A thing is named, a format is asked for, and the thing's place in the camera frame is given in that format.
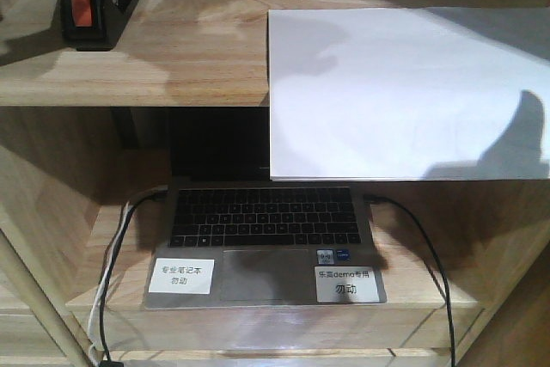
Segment grey laptop with black keys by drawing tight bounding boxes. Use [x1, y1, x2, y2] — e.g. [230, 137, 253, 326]
[144, 107, 387, 309]

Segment white label sticker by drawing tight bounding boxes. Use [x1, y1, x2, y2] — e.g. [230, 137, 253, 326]
[315, 266, 382, 303]
[148, 258, 215, 295]

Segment white cable left of laptop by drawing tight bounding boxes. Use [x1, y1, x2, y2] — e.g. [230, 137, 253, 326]
[87, 186, 168, 367]

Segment white label sticker left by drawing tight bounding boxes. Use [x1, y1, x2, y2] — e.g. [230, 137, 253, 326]
[148, 258, 215, 295]

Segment white label sticker right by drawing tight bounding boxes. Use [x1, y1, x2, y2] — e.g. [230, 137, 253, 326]
[315, 266, 382, 303]

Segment black stapler with orange pad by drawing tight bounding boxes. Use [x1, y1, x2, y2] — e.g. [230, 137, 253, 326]
[59, 0, 139, 52]

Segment black cable of laptop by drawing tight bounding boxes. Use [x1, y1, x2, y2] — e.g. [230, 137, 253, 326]
[364, 194, 457, 367]
[97, 194, 167, 367]

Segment black cable right of laptop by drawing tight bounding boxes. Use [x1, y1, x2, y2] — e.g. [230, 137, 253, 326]
[364, 194, 457, 367]

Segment black cable left of laptop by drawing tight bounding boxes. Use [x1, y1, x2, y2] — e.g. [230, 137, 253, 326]
[97, 194, 167, 367]

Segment white paper sheets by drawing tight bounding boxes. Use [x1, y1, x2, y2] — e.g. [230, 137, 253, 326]
[268, 7, 549, 180]

